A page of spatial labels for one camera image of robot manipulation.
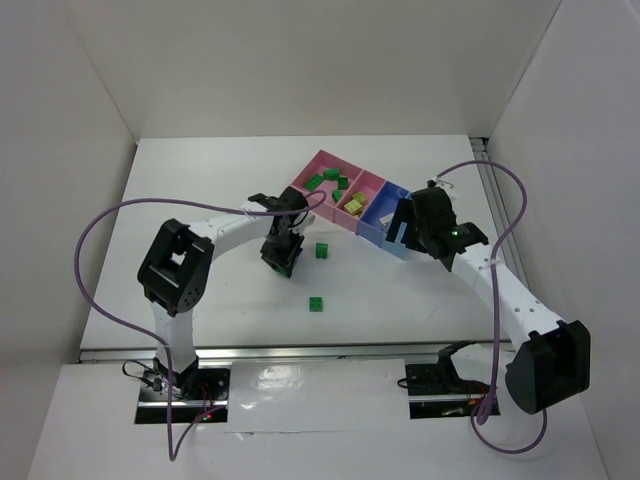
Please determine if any small pink container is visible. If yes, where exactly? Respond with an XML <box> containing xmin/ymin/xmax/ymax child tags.
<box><xmin>333</xmin><ymin>170</ymin><xmax>385</xmax><ymax>233</ymax></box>

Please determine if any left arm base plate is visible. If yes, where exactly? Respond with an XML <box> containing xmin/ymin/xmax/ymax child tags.
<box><xmin>134</xmin><ymin>365</ymin><xmax>231</xmax><ymax>425</ymax></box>

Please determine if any small yellow lego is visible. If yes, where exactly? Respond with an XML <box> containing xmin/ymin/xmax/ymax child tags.
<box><xmin>352</xmin><ymin>192</ymin><xmax>368</xmax><ymax>205</ymax></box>

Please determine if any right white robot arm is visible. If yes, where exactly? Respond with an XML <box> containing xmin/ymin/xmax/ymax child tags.
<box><xmin>387</xmin><ymin>185</ymin><xmax>591</xmax><ymax>414</ymax></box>

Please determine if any yellow lego front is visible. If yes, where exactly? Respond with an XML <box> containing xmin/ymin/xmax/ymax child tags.
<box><xmin>344</xmin><ymin>199</ymin><xmax>364</xmax><ymax>217</ymax></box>

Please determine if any aluminium rail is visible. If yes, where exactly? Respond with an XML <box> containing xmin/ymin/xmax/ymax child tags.
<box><xmin>469</xmin><ymin>135</ymin><xmax>544</xmax><ymax>351</ymax></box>
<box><xmin>78</xmin><ymin>340</ymin><xmax>454</xmax><ymax>364</ymax></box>

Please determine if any light blue container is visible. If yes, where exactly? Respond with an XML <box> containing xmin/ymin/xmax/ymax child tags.
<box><xmin>381</xmin><ymin>223</ymin><xmax>409</xmax><ymax>260</ymax></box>

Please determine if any green square lego brick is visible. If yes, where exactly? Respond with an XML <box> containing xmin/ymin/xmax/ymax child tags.
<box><xmin>315</xmin><ymin>242</ymin><xmax>329</xmax><ymax>259</ymax></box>

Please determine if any green lego front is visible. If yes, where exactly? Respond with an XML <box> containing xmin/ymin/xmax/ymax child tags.
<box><xmin>308</xmin><ymin>297</ymin><xmax>324</xmax><ymax>313</ymax></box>

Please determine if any large pink container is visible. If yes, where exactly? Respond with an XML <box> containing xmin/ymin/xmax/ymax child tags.
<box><xmin>292</xmin><ymin>150</ymin><xmax>363</xmax><ymax>222</ymax></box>

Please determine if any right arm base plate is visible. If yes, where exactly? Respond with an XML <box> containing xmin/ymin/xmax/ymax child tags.
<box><xmin>397</xmin><ymin>363</ymin><xmax>489</xmax><ymax>420</ymax></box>

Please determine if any green lego plate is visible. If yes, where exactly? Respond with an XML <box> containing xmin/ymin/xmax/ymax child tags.
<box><xmin>304</xmin><ymin>174</ymin><xmax>324</xmax><ymax>192</ymax></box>

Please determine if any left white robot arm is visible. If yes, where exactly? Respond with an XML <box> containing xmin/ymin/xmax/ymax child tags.
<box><xmin>138</xmin><ymin>187</ymin><xmax>315</xmax><ymax>391</ymax></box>

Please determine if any aluminium rail right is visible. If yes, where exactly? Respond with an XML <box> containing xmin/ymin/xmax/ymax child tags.
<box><xmin>469</xmin><ymin>135</ymin><xmax>544</xmax><ymax>351</ymax></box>

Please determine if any green curved lego brick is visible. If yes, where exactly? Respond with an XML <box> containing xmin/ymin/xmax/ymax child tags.
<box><xmin>332</xmin><ymin>189</ymin><xmax>343</xmax><ymax>203</ymax></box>

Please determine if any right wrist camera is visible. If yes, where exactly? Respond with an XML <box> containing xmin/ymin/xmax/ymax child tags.
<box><xmin>427</xmin><ymin>177</ymin><xmax>456</xmax><ymax>196</ymax></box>

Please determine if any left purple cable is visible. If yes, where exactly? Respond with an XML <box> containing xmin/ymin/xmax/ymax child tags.
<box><xmin>73</xmin><ymin>188</ymin><xmax>329</xmax><ymax>461</ymax></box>

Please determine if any aluminium rail front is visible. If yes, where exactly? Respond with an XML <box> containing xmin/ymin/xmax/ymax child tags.
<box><xmin>78</xmin><ymin>340</ymin><xmax>454</xmax><ymax>364</ymax></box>

